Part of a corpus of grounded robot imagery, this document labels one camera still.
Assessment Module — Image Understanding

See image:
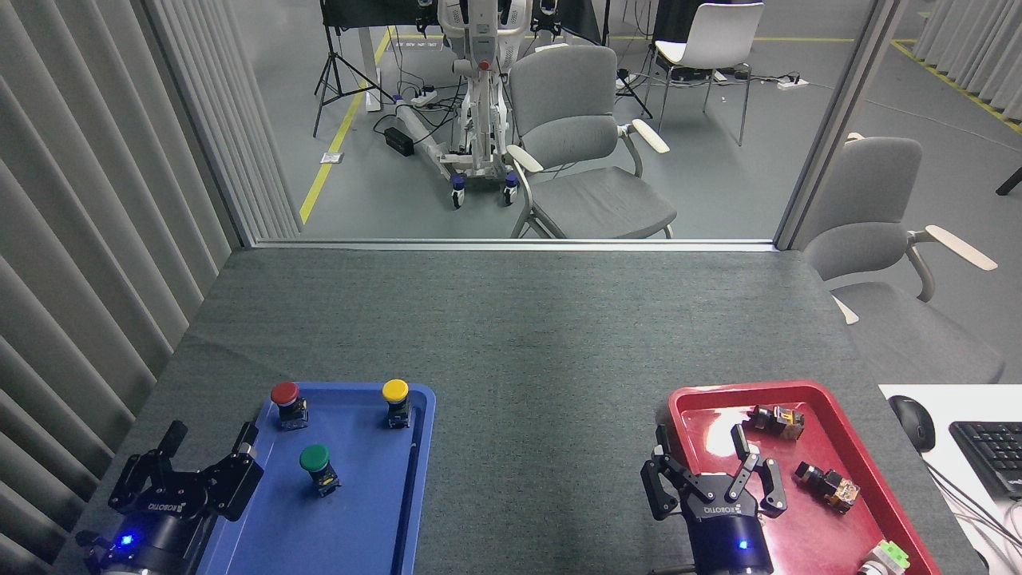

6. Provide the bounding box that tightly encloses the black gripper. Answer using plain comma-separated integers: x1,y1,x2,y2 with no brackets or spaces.
640,423,788,575
96,421,265,575

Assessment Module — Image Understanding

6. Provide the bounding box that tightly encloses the green push button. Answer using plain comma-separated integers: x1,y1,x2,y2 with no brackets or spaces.
299,443,343,498

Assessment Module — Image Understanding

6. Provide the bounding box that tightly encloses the red push button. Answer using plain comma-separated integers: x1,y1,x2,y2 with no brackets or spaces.
270,381,310,431

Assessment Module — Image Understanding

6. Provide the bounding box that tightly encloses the yellow push button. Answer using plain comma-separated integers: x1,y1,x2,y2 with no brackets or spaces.
381,379,413,430

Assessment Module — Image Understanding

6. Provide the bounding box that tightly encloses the red plastic tray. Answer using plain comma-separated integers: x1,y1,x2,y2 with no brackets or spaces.
667,380,941,575

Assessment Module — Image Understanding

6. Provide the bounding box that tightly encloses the blue plastic tray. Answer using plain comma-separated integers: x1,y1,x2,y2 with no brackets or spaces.
196,382,437,575

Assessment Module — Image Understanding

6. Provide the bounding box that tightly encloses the black computer mouse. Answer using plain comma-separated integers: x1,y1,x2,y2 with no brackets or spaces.
889,395,937,454

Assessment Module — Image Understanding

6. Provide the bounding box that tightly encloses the white desk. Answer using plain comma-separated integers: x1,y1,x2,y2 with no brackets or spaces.
878,383,1022,575

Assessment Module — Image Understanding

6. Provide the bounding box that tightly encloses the black keyboard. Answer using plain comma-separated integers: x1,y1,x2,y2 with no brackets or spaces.
949,421,1022,502

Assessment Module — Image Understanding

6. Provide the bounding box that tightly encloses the grey office chair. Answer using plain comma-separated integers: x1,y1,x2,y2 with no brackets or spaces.
505,45,678,240
802,134,1007,386

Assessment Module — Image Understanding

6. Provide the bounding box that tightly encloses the black tripod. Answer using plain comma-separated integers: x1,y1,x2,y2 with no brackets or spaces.
313,0,396,138
603,0,654,119

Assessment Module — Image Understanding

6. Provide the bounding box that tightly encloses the white stand on wheels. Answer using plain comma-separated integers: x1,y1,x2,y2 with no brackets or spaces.
395,0,536,210

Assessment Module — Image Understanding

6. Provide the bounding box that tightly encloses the white plastic chair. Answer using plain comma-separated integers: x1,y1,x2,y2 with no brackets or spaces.
643,2,765,147

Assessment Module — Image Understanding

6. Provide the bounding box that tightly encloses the black orange switch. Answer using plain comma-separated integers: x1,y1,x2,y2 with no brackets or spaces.
747,404,806,441
793,462,861,514

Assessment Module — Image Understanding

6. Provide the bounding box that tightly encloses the green white switch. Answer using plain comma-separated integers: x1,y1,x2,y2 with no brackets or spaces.
858,540,911,575

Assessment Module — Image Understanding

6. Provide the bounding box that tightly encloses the silver table rail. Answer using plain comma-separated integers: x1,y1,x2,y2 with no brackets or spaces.
252,238,779,254

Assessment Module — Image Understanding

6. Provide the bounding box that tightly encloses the silver post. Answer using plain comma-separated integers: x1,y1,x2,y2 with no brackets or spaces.
774,0,909,252

